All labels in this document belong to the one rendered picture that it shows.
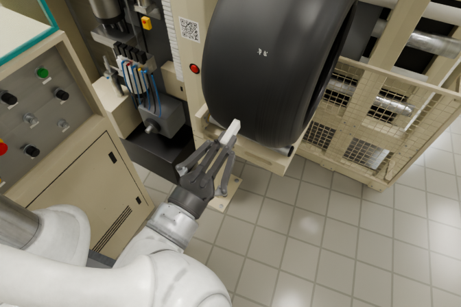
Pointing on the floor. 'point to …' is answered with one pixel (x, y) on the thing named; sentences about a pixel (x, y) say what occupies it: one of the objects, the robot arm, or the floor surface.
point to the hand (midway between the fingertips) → (230, 134)
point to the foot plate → (227, 195)
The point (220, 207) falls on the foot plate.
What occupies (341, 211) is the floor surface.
